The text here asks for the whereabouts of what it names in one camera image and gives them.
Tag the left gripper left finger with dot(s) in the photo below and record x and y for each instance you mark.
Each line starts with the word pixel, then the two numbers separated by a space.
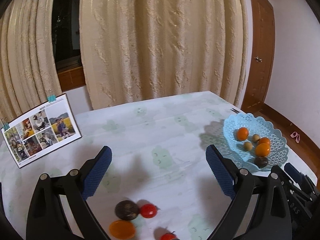
pixel 46 217

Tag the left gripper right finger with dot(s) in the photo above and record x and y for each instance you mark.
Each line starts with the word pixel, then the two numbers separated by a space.
pixel 271 216

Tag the dark brown passion fruit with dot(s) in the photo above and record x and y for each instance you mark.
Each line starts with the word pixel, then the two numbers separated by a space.
pixel 261 162
pixel 127 210

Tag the tan longan fruit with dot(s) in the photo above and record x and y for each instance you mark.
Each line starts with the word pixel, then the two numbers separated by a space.
pixel 248 146
pixel 255 138

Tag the orange tangerine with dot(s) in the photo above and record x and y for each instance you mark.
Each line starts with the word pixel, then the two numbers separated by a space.
pixel 242 134
pixel 262 150
pixel 264 140

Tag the orange persimmon fruit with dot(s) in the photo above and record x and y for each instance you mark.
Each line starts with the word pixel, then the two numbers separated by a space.
pixel 122 229

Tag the red cherry tomato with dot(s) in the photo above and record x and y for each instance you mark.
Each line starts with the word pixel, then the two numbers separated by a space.
pixel 169 236
pixel 148 210

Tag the light blue lattice basket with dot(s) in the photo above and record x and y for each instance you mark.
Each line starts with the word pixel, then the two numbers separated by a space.
pixel 254 143

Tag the pink slippers pair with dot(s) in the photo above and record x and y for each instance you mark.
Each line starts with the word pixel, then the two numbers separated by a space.
pixel 296 136

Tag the pale green patterned tablecloth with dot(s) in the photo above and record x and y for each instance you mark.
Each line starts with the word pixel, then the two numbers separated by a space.
pixel 158 156

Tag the photo collage card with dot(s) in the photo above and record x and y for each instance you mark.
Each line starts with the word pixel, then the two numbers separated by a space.
pixel 40 131

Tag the teal binder clip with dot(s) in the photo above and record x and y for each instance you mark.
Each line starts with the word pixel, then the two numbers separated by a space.
pixel 51 98
pixel 5 124

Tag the brown wooden door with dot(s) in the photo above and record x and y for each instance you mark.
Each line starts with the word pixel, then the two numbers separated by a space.
pixel 263 47

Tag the silver door knob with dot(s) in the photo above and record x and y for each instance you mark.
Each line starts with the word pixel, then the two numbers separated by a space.
pixel 258 59

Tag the beige left curtain panel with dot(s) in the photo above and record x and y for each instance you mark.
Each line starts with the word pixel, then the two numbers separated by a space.
pixel 28 70

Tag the beige patterned curtain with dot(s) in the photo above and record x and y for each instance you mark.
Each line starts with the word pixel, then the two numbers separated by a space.
pixel 136 50

